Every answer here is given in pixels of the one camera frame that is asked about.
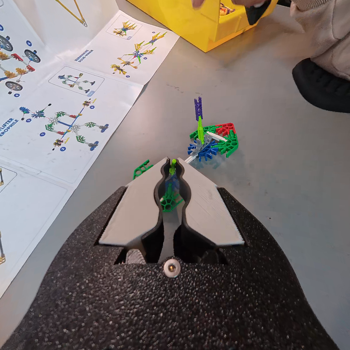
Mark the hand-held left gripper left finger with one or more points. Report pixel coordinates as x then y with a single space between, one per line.
128 219

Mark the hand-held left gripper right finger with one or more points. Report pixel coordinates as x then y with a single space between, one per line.
216 219

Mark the colourful toy rod model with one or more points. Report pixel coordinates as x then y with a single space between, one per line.
210 143

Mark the person's right forearm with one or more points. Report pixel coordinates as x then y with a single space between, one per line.
328 38

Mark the person's right hand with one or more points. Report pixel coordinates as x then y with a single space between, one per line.
198 2

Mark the pile of toy building pieces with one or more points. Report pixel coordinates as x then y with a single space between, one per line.
226 8

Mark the yellow plastic bin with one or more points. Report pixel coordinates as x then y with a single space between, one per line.
180 22

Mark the white folded instruction booklet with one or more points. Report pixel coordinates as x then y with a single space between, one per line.
60 93

